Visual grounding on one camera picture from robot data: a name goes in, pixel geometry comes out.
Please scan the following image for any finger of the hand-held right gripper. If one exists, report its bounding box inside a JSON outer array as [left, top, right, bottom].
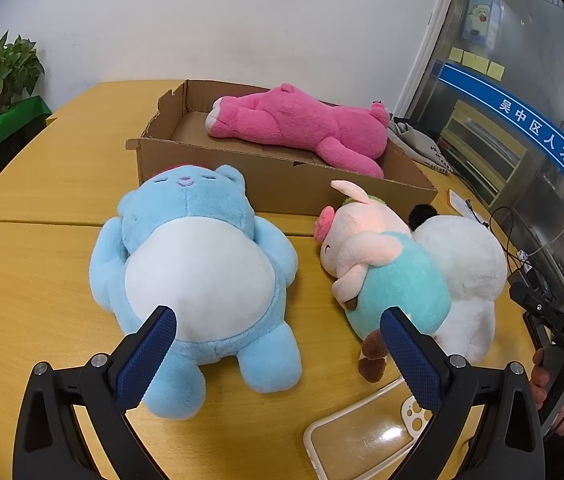
[[508, 280, 564, 350]]

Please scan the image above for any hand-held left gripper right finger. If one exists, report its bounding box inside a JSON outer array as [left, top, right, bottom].
[[379, 306, 547, 480]]

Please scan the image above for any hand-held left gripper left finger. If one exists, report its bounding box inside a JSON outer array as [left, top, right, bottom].
[[13, 305, 179, 480]]

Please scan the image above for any pink pig plush teal body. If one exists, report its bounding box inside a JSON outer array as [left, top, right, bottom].
[[313, 180, 453, 383]]

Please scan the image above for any white plush toy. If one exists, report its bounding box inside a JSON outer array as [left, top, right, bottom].
[[408, 203, 509, 366]]

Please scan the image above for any clear phone case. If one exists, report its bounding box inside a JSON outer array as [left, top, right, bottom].
[[303, 377, 443, 480]]

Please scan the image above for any blue plush toy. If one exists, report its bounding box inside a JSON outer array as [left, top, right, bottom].
[[89, 162, 304, 420]]

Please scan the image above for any brown cardboard box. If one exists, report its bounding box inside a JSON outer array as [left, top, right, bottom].
[[126, 79, 439, 218]]

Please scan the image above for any pink plush bear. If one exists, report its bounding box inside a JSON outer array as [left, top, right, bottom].
[[205, 85, 392, 179]]

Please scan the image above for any person's right hand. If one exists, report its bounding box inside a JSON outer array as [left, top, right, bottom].
[[531, 347, 564, 436]]

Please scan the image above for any white paper sheet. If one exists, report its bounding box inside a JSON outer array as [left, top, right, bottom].
[[448, 188, 490, 228]]

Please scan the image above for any yellow framed shelf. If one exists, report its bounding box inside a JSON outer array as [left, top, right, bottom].
[[442, 100, 548, 211]]

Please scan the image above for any grey cloth bag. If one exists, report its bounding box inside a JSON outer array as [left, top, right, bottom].
[[388, 116, 455, 177]]

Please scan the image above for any blue glass banner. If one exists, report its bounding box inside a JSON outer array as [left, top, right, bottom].
[[438, 61, 564, 211]]

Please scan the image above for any cartoon poster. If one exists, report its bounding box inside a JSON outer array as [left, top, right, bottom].
[[462, 0, 503, 51]]

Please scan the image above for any green potted plant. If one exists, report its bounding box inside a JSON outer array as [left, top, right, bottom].
[[0, 30, 46, 138]]

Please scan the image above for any long black cable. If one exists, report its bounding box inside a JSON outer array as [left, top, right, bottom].
[[489, 204, 538, 273]]

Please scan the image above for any short black cable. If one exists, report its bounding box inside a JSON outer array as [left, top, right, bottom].
[[464, 199, 488, 226]]

